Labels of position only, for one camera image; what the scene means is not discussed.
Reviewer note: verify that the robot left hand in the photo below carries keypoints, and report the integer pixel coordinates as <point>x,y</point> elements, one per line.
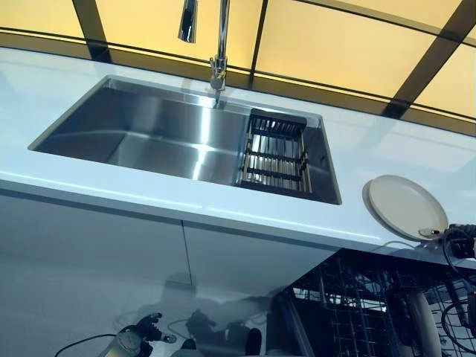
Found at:
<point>148,327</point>

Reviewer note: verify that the chrome gooseneck kitchen faucet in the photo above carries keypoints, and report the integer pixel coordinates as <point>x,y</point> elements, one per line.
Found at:
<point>222,37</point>

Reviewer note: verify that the robot left leg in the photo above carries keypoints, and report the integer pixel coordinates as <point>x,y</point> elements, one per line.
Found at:
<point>189,347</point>

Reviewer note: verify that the stainless steel kitchen sink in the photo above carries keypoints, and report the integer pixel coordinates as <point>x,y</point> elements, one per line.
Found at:
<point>148,141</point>

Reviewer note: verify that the built-in dishwasher with open door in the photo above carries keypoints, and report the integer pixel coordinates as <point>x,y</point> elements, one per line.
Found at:
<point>297,320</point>

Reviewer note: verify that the black and chrome sink rack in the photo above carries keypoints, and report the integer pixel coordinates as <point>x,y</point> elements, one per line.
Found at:
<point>275,156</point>

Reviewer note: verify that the narrow white cabinet door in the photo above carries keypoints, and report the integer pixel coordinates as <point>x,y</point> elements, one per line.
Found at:
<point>253,260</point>

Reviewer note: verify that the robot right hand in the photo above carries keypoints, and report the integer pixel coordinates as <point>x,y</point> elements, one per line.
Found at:
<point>461,241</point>

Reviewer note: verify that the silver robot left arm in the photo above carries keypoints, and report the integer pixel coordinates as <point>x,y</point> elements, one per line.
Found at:
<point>124,344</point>

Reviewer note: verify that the yellow window with dark frame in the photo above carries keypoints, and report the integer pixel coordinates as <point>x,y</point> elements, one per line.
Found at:
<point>334,48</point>

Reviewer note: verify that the wide white cabinet door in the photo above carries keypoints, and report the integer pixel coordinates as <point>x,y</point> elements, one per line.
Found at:
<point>93,260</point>

